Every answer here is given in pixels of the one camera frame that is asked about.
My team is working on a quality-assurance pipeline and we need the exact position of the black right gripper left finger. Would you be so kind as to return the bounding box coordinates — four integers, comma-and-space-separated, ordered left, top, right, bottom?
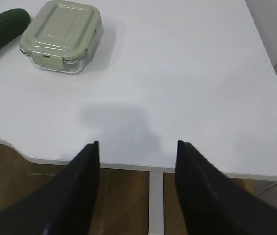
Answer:
0, 141, 100, 235

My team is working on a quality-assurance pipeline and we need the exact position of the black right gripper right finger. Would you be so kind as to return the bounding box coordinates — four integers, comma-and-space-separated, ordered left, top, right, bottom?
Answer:
175, 140, 277, 235

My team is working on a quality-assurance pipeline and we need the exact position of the glass container green lid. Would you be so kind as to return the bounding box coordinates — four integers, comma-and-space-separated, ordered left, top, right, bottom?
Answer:
20, 0, 103, 74

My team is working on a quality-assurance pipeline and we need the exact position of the green cucumber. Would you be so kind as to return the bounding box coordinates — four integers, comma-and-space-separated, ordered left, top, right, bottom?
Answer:
0, 8, 31, 50

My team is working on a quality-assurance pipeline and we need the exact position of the white table leg frame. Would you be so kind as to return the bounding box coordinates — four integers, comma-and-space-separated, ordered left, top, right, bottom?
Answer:
90, 165, 277, 235

